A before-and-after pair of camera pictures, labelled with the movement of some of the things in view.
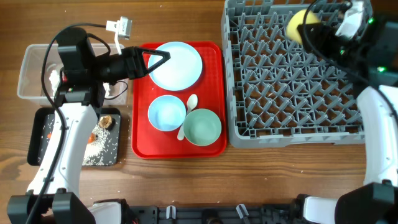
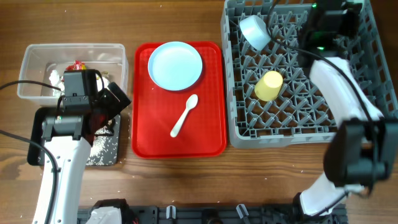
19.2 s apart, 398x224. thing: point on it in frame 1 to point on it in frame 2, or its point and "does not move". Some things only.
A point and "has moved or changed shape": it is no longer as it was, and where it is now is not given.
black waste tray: [105, 151] does not move
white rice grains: [102, 151] does not move
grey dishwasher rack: [280, 92] does not move
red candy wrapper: [64, 78] has moved or changed shape
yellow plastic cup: [297, 19] to [268, 86]
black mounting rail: [198, 214] does not move
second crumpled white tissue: [54, 79] does not move
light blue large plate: [179, 72] does not move
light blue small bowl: [166, 112] to [255, 32]
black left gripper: [137, 63] to [101, 116]
